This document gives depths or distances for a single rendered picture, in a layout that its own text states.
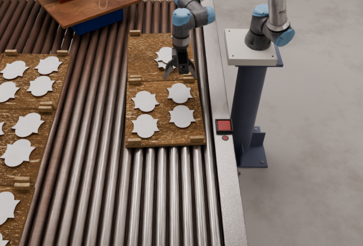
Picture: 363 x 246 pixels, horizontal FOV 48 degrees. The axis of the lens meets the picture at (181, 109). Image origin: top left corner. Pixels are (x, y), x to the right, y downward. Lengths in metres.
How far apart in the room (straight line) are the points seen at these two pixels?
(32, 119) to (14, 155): 0.21
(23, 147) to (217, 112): 0.87
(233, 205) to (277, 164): 1.38
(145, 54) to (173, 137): 0.61
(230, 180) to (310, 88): 2.05
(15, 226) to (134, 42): 1.17
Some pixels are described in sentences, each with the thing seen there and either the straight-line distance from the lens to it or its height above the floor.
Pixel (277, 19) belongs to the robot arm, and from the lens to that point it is 2.08.
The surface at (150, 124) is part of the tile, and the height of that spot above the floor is 0.95.
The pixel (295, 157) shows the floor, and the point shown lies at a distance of 3.04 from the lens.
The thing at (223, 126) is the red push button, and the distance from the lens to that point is 1.85.
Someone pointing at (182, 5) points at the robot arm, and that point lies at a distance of 1.84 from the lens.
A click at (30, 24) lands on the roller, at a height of 0.92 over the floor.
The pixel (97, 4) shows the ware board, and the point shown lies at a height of 1.04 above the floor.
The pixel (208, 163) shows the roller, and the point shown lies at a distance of 1.72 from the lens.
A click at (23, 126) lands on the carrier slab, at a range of 1.92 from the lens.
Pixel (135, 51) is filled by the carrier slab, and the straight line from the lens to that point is 2.24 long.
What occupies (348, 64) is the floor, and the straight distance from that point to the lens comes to 4.01.
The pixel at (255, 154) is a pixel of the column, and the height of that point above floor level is 0.01.
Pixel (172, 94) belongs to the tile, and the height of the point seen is 0.95.
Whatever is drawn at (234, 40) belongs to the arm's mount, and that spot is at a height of 0.93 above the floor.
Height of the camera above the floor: 2.28
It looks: 45 degrees down
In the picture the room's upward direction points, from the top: 2 degrees clockwise
